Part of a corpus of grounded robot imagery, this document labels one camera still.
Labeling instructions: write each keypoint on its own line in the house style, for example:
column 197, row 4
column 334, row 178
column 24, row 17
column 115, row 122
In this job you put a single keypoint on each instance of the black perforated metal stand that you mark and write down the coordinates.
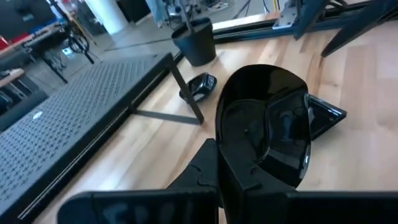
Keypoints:
column 77, row 109

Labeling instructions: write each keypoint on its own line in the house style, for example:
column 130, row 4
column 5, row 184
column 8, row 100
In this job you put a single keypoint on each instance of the white round column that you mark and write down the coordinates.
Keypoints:
column 107, row 15

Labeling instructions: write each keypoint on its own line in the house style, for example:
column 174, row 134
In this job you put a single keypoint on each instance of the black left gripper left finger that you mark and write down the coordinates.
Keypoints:
column 140, row 208

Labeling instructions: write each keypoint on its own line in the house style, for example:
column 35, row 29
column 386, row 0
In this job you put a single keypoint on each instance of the black tripod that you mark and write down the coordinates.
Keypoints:
column 79, row 46

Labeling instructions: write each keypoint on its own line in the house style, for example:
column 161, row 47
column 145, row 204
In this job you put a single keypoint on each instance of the wooden background desk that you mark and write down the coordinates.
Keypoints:
column 31, row 37

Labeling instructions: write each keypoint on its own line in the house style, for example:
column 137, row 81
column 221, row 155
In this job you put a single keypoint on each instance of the black small square mini plate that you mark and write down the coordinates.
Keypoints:
column 326, row 116

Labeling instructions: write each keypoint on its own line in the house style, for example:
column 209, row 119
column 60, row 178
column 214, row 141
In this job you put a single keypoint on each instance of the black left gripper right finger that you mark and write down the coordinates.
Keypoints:
column 311, row 208

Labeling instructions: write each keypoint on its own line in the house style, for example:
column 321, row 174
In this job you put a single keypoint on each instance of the black leaf-shaped mini plate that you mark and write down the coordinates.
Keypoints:
column 202, row 85
column 264, row 124

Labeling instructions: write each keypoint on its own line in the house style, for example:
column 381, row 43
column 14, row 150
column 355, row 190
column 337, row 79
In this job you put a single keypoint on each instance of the black plant pot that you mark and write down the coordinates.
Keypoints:
column 194, row 46

